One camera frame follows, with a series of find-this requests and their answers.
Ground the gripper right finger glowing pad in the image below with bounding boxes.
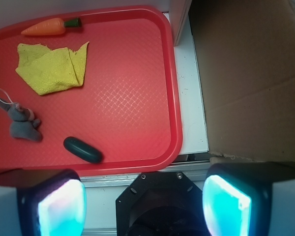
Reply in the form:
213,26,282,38
202,162,295,236

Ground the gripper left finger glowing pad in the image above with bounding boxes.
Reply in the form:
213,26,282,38
0,169,86,236

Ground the dark green toy cucumber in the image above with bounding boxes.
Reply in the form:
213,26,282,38
63,136,103,164

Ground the gray plush bunny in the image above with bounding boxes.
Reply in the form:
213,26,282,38
0,88,43,142

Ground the yellow cloth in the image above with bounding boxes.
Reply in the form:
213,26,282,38
15,42,89,96

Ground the red plastic tray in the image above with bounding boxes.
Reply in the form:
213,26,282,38
0,6,182,177

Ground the brown cardboard box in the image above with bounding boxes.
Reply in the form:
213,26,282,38
189,0,295,161

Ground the orange toy carrot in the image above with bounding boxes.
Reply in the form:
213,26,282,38
21,18,82,36

